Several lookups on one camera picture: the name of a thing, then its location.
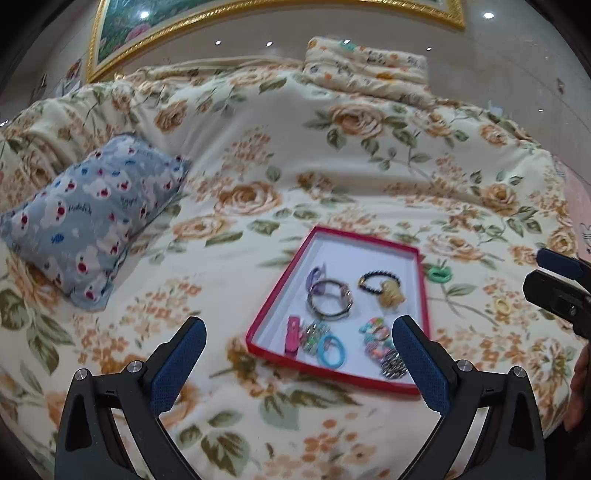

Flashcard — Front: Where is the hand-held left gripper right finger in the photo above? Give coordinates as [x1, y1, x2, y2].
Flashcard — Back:
[392, 315, 546, 480]

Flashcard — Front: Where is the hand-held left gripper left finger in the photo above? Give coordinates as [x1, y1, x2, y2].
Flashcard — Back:
[54, 316, 207, 480]

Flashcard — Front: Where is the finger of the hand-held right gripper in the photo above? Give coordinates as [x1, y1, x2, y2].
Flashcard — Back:
[537, 248, 591, 284]
[523, 270, 591, 340]

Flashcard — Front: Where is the dark bead bracelet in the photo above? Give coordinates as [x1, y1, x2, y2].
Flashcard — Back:
[358, 271, 399, 296]

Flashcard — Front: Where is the red jewelry box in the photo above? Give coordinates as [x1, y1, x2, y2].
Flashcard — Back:
[246, 225, 432, 397]

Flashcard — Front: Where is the person's right hand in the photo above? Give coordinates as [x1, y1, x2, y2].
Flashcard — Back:
[566, 344, 591, 432]

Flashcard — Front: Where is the silver metal brooch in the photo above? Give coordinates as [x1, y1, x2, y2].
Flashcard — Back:
[379, 348, 407, 380]

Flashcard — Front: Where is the gold ornament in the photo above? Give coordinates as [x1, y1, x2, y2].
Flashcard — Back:
[379, 279, 407, 309]

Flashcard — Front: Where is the silver bangle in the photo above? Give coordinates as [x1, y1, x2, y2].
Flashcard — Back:
[308, 278, 355, 320]

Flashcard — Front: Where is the pink hair clip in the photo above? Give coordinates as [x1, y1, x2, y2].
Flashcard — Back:
[287, 315, 301, 356]

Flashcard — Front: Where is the blue bear print pillow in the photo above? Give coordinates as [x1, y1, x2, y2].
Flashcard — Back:
[0, 133, 192, 309]

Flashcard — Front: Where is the folded floral blanket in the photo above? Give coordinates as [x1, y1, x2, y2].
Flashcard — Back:
[302, 36, 430, 97]

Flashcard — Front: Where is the gold framed picture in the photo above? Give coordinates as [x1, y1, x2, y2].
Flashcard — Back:
[87, 0, 466, 84]

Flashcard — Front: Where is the multicolor bead bracelet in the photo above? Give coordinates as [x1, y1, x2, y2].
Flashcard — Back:
[360, 316, 395, 363]

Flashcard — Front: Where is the green hair tie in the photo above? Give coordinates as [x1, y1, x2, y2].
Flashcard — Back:
[427, 261, 453, 283]

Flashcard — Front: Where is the blue hair tie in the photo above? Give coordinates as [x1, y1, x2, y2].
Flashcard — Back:
[318, 335, 348, 369]

